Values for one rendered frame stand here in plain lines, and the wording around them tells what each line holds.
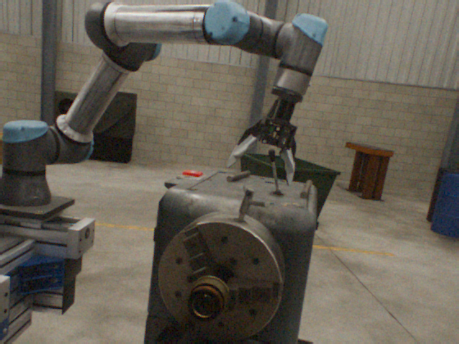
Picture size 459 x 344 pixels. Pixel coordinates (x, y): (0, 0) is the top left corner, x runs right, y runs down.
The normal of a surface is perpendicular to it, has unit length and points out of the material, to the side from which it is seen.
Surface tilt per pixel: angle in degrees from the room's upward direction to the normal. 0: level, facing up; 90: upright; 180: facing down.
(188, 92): 90
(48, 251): 90
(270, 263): 90
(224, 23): 90
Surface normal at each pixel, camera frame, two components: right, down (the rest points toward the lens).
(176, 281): -0.23, 0.19
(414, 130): 0.04, 0.23
